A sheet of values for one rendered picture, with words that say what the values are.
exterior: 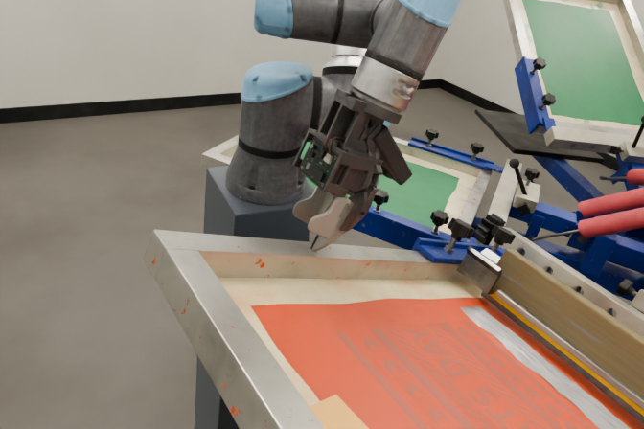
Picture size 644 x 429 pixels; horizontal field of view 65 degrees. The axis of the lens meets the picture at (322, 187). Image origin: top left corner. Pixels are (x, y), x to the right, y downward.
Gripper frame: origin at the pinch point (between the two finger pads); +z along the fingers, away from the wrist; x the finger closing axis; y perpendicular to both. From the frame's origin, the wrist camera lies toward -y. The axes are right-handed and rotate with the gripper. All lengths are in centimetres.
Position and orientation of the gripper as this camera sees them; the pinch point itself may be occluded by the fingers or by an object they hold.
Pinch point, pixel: (320, 241)
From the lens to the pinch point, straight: 68.3
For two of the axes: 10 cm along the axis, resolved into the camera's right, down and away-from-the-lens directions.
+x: 5.6, 4.7, -6.8
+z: -4.1, 8.7, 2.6
